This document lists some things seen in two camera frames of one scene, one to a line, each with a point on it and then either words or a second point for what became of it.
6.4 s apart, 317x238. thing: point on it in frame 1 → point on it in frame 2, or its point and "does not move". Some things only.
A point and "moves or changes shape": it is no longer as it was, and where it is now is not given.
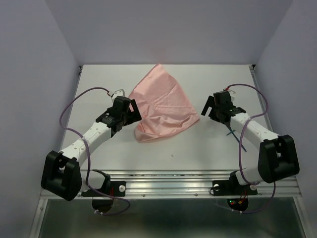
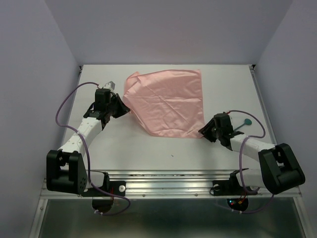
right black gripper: x=210 y=102 → x=205 y=129
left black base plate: x=115 y=188 does not move
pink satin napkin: x=166 y=107 moves or changes shape
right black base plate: x=233 y=187 does not move
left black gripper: x=134 y=116 → x=123 y=108
